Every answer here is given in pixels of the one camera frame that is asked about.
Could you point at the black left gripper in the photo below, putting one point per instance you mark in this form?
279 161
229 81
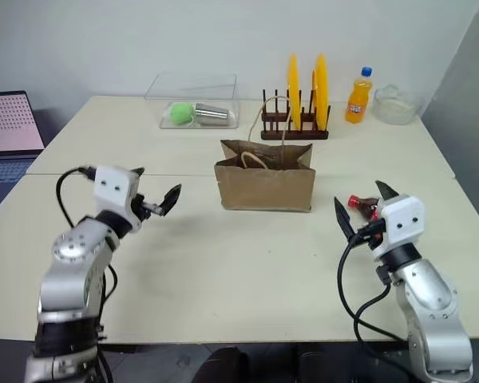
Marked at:
141 207

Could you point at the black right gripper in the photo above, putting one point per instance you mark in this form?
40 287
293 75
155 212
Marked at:
373 231

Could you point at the small cola bottle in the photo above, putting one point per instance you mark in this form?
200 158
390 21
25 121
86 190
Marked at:
367 205

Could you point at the brown paper bag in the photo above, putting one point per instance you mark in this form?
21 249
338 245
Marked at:
263 187

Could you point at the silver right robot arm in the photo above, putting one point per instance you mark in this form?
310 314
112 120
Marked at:
427 287

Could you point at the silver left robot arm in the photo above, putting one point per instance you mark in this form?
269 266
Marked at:
72 279

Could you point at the green fuzzy ball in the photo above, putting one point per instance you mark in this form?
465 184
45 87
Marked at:
180 113

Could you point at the silver metal cup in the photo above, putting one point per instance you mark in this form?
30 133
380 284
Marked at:
211 114

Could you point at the dark wooden dish rack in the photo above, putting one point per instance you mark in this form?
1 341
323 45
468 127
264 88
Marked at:
295 135

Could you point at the clear glass bowl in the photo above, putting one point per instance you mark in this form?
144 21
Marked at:
397 107

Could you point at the orange soda bottle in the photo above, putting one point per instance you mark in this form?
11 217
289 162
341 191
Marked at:
357 101

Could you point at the clear plastic box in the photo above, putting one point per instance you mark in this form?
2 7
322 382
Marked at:
229 97

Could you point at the yellow plate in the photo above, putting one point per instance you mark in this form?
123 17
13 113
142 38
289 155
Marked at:
321 89
294 91

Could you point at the open laptop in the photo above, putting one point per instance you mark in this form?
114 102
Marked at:
8 123

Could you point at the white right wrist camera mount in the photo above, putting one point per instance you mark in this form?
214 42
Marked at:
403 211

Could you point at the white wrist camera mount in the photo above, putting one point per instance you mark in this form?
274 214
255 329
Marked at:
113 191
403 211

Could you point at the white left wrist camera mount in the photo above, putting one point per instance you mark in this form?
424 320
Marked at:
113 191

